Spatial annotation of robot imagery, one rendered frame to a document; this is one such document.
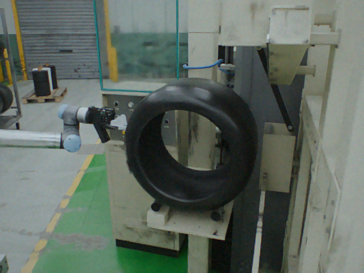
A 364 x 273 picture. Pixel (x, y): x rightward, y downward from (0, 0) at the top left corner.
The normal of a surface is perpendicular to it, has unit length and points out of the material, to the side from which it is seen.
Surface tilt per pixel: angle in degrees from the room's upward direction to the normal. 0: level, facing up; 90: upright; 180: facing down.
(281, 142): 90
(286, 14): 72
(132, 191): 90
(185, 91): 42
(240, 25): 90
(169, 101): 80
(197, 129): 90
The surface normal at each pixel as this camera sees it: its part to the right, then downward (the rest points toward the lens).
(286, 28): -0.26, 0.01
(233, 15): -0.27, 0.33
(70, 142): 0.35, 0.32
